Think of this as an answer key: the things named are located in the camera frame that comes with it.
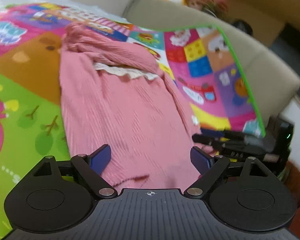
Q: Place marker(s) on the pink plush toy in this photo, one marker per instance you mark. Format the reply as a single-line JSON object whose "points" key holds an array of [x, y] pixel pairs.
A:
{"points": [[199, 4]]}

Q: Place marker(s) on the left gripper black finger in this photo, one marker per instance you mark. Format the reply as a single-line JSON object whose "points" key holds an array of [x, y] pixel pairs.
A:
{"points": [[228, 134]]}

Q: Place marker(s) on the black round object on shelf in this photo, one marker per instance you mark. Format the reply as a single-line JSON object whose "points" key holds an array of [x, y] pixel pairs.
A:
{"points": [[243, 26]]}

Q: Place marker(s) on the colourful cartoon play mat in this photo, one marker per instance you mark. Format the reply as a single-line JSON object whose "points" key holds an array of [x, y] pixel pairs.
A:
{"points": [[200, 61]]}

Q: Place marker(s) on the beige sofa backrest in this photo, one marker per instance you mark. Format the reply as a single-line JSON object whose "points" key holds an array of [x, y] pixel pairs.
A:
{"points": [[272, 81]]}

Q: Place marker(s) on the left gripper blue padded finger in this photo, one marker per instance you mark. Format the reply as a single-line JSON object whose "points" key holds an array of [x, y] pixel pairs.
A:
{"points": [[203, 161], [96, 161]]}

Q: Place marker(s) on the white bubble wrap sheet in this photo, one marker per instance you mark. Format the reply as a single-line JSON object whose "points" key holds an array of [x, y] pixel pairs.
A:
{"points": [[68, 3]]}

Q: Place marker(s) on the potted red leaf plant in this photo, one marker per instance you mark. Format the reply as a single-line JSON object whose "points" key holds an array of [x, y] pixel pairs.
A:
{"points": [[216, 8]]}

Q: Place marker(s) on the pink knit sweater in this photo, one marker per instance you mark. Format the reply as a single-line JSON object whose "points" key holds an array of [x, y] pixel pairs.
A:
{"points": [[115, 93]]}

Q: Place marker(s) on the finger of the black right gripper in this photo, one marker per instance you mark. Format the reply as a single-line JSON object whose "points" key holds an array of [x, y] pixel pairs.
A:
{"points": [[217, 143]]}

